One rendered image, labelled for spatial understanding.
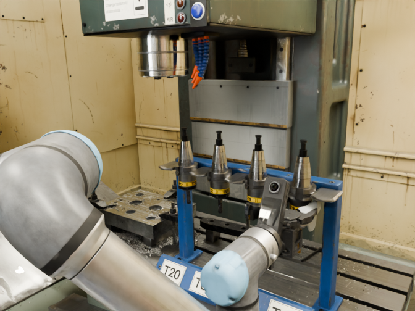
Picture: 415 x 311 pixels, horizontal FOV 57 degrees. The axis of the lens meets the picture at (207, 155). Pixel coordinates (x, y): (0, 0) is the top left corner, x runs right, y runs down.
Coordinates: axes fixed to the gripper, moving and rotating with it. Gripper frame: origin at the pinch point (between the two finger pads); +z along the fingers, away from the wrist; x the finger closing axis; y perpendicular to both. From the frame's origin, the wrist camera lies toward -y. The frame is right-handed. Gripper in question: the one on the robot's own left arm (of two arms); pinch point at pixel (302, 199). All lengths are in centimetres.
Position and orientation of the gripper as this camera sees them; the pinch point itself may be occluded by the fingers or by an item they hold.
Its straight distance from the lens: 89.6
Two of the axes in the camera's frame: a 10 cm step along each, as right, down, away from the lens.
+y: 0.4, 9.6, 2.8
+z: 5.8, -2.5, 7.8
